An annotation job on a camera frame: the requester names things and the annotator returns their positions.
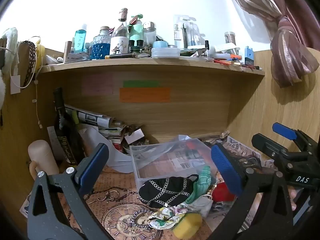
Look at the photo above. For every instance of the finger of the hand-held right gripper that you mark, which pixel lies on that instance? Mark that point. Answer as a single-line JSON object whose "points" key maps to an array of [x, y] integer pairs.
{"points": [[265, 143], [285, 131]]}

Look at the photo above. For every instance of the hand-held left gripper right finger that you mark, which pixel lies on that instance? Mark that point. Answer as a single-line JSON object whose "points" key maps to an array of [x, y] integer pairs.
{"points": [[226, 171]]}

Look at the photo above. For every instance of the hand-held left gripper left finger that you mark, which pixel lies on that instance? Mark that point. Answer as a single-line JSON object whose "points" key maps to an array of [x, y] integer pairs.
{"points": [[93, 166]]}

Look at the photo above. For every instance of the red cloth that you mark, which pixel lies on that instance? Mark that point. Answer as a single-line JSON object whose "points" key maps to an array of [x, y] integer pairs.
{"points": [[221, 192]]}

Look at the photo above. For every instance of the teal green cloth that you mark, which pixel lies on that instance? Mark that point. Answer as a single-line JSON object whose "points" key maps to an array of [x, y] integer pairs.
{"points": [[203, 180]]}

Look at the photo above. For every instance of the white cloth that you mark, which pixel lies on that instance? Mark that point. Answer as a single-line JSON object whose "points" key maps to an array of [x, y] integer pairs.
{"points": [[200, 205]]}

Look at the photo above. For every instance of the clear plastic bag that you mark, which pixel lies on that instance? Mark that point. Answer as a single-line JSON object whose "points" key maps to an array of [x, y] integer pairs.
{"points": [[136, 216], [185, 140]]}

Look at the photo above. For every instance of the clear plastic box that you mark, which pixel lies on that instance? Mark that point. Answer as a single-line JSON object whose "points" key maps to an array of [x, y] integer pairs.
{"points": [[160, 162]]}

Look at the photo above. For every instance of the yellow sponge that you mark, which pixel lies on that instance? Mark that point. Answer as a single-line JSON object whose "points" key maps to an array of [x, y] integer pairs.
{"points": [[187, 226]]}

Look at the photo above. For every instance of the floral scrunchie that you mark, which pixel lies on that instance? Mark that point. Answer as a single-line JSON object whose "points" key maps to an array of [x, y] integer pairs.
{"points": [[165, 217]]}

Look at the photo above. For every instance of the person's right hand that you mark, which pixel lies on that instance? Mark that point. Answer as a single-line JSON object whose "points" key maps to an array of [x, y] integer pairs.
{"points": [[293, 200]]}

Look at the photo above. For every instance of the vintage newspaper print mat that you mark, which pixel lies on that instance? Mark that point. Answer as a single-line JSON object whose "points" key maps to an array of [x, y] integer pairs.
{"points": [[117, 180]]}

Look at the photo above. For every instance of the pile of papers and books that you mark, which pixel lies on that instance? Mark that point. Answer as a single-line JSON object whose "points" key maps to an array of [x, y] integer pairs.
{"points": [[100, 122]]}

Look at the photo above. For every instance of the dark wine bottle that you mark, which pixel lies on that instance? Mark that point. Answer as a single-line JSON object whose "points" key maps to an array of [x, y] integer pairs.
{"points": [[65, 130]]}

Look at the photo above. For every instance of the small bowl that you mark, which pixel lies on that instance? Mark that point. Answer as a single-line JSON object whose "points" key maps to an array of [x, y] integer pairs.
{"points": [[136, 147]]}

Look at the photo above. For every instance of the small white cardboard box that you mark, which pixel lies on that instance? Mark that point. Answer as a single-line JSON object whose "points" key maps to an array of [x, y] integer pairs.
{"points": [[135, 136]]}

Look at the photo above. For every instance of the cream insulated bottle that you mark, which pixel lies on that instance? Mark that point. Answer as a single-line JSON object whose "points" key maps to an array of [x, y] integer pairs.
{"points": [[41, 155]]}

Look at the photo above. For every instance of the blue pencil sharpener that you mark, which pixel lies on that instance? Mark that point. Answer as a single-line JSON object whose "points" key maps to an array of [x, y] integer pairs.
{"points": [[249, 57]]}

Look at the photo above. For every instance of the orange sticky note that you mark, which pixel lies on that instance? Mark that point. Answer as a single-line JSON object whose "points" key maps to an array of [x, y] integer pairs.
{"points": [[145, 95]]}

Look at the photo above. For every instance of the orange marker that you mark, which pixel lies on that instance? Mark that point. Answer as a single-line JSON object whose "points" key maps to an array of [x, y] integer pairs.
{"points": [[235, 57]]}

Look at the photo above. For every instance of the green sticky note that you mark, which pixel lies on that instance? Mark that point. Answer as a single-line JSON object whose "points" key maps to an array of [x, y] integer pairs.
{"points": [[141, 83]]}

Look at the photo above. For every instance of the white flat box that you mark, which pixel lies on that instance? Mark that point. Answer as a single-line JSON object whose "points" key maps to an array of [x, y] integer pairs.
{"points": [[225, 48]]}

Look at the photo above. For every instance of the clear jar of brown sticks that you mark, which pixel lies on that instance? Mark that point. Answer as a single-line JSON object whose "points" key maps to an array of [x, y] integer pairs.
{"points": [[230, 38]]}

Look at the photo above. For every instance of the white charger adapter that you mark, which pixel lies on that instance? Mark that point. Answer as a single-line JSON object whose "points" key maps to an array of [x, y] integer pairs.
{"points": [[15, 84]]}

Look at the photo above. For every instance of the black pen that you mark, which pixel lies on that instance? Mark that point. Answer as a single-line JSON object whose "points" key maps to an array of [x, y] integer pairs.
{"points": [[120, 55]]}

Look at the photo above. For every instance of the wooden shelf board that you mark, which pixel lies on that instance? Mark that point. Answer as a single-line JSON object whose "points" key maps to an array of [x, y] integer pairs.
{"points": [[150, 65]]}

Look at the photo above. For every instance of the brown cardboard tube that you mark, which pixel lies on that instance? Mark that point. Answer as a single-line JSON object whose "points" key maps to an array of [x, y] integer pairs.
{"points": [[67, 52]]}

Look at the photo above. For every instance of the white pom-pom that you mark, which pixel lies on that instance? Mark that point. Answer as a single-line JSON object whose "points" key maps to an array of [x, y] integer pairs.
{"points": [[1, 92]]}

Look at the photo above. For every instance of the glass bottle of blue beads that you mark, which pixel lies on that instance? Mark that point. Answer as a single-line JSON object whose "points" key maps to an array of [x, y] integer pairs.
{"points": [[101, 47]]}

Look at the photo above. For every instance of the yellow cap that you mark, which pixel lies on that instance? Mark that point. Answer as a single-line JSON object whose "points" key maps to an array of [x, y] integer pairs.
{"points": [[40, 57]]}

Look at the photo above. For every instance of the patterned headband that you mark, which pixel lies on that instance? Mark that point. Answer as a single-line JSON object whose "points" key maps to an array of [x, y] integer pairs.
{"points": [[29, 62]]}

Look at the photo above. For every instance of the blue mouthwash bottle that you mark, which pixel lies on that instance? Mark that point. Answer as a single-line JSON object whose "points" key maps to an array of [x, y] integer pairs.
{"points": [[80, 40]]}

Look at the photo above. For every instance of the clear bottle with white label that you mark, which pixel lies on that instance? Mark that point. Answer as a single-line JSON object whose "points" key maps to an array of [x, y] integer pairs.
{"points": [[120, 40]]}

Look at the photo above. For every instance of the clear lidded plastic container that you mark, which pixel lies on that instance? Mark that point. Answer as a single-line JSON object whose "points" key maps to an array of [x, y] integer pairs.
{"points": [[165, 52]]}

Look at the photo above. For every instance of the clear blister pack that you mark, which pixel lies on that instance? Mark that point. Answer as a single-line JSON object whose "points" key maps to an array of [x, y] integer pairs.
{"points": [[183, 32]]}

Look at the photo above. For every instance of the light blue round tin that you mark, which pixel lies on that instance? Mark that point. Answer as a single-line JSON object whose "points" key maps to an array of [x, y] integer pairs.
{"points": [[160, 44]]}

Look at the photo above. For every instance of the mint green pump bottle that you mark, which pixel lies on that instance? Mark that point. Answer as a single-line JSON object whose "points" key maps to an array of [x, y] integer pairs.
{"points": [[136, 31]]}

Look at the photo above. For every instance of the clear glass jar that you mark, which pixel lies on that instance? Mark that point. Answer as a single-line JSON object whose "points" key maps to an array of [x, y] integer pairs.
{"points": [[149, 33]]}

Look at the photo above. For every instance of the white fluffy earmuff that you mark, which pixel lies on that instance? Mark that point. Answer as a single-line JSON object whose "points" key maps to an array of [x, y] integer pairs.
{"points": [[11, 45]]}

